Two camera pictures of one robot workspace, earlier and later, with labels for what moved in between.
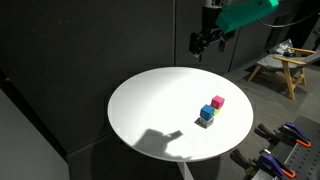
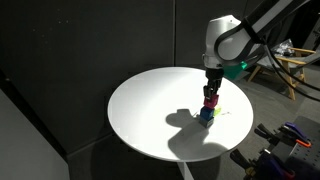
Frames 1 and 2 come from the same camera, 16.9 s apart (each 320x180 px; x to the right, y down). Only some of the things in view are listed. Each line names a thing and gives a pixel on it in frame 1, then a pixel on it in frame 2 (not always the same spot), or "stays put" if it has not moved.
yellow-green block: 217,111 stays put
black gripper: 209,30 → 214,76
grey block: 203,122 stays put
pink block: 217,102 → 211,101
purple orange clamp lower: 265,167 stays put
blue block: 207,112 stays put
